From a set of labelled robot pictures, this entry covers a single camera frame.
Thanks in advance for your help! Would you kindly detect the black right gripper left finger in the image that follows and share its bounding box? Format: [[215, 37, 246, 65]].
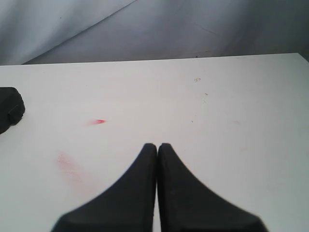
[[53, 144, 156, 232]]

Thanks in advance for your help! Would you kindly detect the black plastic tool case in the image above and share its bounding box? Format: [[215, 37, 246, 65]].
[[0, 87, 25, 134]]

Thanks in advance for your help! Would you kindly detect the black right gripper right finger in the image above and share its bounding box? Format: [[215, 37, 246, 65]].
[[157, 143, 267, 232]]

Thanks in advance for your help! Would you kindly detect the grey backdrop cloth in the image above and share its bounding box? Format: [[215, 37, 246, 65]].
[[0, 0, 309, 65]]

